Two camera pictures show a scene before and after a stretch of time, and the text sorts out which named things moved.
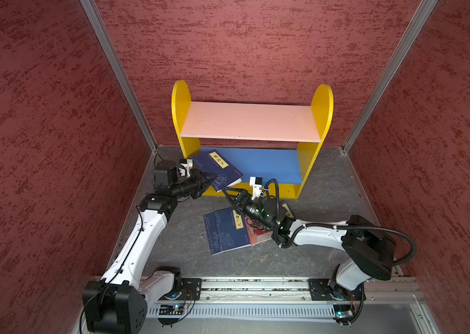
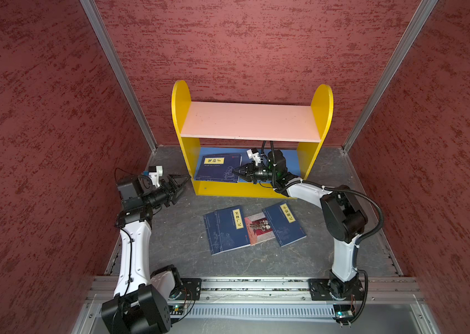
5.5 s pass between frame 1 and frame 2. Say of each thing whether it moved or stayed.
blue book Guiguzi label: moved
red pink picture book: stayed
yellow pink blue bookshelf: stayed
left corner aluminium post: stayed
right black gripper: moved
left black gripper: moved
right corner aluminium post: stayed
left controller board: stayed
